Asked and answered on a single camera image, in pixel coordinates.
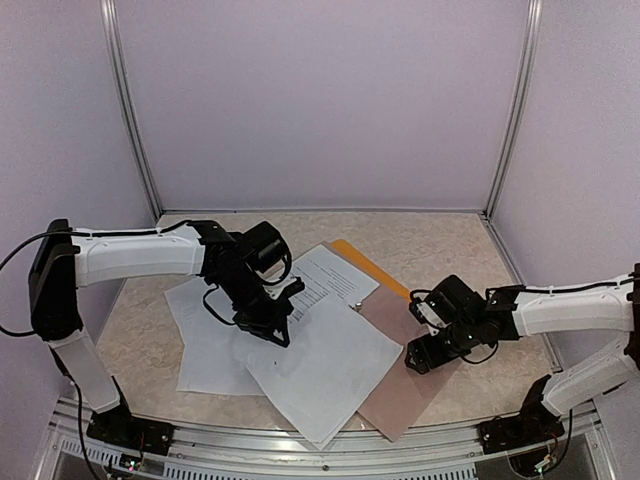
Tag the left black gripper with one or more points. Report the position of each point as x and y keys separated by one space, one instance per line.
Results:
x=264 y=327

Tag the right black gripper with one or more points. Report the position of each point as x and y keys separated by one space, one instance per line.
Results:
x=421 y=348

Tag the orange folder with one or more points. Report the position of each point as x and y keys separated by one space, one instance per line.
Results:
x=358 y=259

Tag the printed white paper sheet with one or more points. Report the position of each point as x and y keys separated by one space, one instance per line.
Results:
x=325 y=273

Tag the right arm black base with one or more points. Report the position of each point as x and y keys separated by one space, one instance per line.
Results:
x=533 y=423

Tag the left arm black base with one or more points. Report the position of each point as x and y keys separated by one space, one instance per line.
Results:
x=119 y=427

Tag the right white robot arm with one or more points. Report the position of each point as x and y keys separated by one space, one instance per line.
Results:
x=604 y=305

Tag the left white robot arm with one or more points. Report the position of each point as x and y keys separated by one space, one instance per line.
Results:
x=69 y=259

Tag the white paper sheet on table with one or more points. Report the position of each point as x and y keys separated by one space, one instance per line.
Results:
x=214 y=354

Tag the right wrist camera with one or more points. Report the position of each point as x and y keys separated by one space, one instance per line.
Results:
x=422 y=311

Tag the front aluminium rail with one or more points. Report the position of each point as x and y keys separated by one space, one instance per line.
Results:
x=197 y=451

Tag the right aluminium frame post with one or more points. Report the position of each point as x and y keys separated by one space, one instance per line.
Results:
x=517 y=108

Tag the aluminium frame post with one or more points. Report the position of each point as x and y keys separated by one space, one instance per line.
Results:
x=517 y=108
x=109 y=15

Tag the left aluminium frame post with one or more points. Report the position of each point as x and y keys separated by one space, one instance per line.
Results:
x=109 y=15

